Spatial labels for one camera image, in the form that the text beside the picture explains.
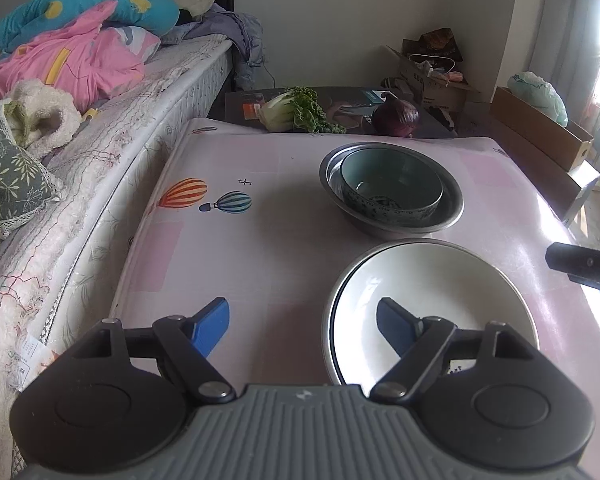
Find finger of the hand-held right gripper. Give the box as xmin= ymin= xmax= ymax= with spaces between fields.
xmin=546 ymin=241 xmax=600 ymax=297

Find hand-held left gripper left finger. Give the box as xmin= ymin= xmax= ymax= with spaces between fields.
xmin=70 ymin=297 xmax=236 ymax=403

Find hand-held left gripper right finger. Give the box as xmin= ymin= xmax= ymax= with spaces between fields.
xmin=369 ymin=297 xmax=536 ymax=403

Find white ceramic plate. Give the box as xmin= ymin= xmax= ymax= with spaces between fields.
xmin=328 ymin=241 xmax=539 ymax=386

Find large deep steel plate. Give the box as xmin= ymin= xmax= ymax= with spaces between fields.
xmin=323 ymin=238 xmax=541 ymax=386

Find medium steel bowl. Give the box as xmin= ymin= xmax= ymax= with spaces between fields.
xmin=319 ymin=142 xmax=465 ymax=240

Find teal ceramic bowl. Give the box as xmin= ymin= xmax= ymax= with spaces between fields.
xmin=340 ymin=149 xmax=445 ymax=226

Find small steel bowl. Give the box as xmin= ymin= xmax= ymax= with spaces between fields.
xmin=326 ymin=146 xmax=455 ymax=228

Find pink printed tablecloth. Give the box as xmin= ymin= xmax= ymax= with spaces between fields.
xmin=109 ymin=117 xmax=600 ymax=411

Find large brown carton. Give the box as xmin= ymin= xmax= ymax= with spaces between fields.
xmin=467 ymin=105 xmax=600 ymax=223

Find long cardboard box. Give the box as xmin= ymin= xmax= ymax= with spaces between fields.
xmin=491 ymin=86 xmax=595 ymax=172

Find green white plastic bag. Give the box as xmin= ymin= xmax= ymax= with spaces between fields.
xmin=509 ymin=71 xmax=569 ymax=127

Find photo card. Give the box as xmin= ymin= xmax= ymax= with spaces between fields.
xmin=7 ymin=332 xmax=60 ymax=393

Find purple onion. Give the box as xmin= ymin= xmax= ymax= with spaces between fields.
xmin=371 ymin=98 xmax=421 ymax=138

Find green leafy cabbage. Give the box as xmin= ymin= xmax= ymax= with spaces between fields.
xmin=258 ymin=86 xmax=347 ymax=135

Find dark low side table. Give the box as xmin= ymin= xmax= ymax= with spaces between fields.
xmin=224 ymin=86 xmax=458 ymax=138

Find white quilted mattress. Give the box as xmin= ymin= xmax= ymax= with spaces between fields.
xmin=0 ymin=35 xmax=233 ymax=480

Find open cardboard box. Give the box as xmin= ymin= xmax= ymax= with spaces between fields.
xmin=385 ymin=39 xmax=482 ymax=108

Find pale curtain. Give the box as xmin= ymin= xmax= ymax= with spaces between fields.
xmin=527 ymin=0 xmax=600 ymax=151

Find green floral pillow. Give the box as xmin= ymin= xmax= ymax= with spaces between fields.
xmin=0 ymin=105 xmax=65 ymax=271

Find brown snack bag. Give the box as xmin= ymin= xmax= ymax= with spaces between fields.
xmin=420 ymin=28 xmax=463 ymax=61

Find fluffy white blanket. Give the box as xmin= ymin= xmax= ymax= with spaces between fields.
xmin=0 ymin=79 xmax=83 ymax=158

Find grey purple clothes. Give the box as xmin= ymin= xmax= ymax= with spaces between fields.
xmin=162 ymin=2 xmax=266 ymax=91

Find pink quilt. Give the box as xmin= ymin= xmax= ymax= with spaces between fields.
xmin=0 ymin=0 xmax=161 ymax=113

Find cream pillow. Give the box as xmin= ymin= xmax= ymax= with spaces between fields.
xmin=172 ymin=0 xmax=215 ymax=17

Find teal blanket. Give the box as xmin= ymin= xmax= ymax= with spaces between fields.
xmin=0 ymin=0 xmax=180 ymax=73

